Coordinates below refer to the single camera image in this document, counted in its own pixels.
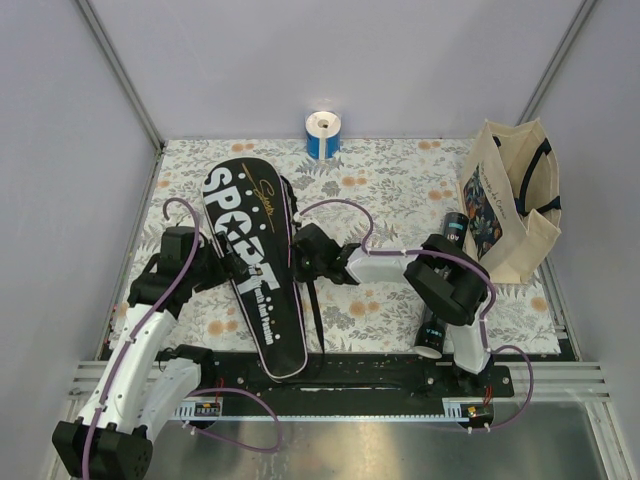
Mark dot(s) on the blue white tape roll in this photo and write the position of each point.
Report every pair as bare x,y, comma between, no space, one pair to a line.
323,130

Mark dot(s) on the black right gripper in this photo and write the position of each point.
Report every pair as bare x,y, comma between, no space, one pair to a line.
297,270

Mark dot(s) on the black sport racket cover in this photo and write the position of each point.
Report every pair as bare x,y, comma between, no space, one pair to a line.
250,209

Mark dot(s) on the beige canvas tote bag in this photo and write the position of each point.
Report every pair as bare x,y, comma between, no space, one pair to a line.
510,191

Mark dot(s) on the black shuttlecock tube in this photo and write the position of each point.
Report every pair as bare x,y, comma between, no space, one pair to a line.
431,334

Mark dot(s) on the aluminium frame rail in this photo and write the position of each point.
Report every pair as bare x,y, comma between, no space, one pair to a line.
541,382

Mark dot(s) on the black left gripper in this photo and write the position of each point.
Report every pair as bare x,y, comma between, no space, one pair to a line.
227,267

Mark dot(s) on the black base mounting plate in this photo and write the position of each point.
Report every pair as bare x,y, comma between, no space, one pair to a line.
407,373

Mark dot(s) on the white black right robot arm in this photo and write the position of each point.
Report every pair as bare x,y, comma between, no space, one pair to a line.
449,282

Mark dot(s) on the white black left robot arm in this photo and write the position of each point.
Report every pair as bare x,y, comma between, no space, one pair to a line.
113,435

